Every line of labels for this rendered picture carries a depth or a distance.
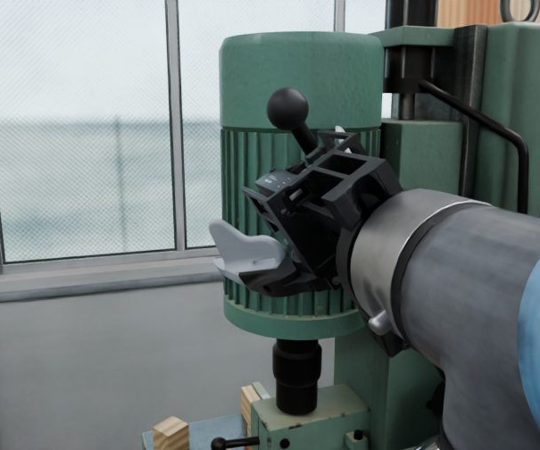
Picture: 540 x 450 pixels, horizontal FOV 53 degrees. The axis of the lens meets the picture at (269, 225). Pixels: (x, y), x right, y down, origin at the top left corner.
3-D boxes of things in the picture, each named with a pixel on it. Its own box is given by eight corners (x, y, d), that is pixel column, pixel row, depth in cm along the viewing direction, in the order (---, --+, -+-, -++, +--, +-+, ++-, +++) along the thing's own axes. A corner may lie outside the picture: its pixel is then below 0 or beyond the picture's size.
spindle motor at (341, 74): (208, 297, 70) (201, 44, 63) (331, 281, 76) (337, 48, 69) (250, 356, 54) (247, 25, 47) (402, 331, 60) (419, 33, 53)
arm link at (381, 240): (544, 289, 27) (424, 396, 26) (481, 263, 31) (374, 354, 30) (488, 167, 24) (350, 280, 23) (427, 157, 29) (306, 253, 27)
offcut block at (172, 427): (169, 461, 84) (168, 436, 83) (153, 451, 87) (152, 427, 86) (189, 448, 87) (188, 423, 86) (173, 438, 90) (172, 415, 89)
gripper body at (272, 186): (319, 126, 39) (419, 137, 28) (373, 219, 42) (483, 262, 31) (234, 190, 38) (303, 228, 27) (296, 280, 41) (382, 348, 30)
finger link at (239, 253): (185, 218, 45) (267, 193, 39) (225, 270, 47) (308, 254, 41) (163, 241, 43) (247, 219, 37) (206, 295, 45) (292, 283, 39)
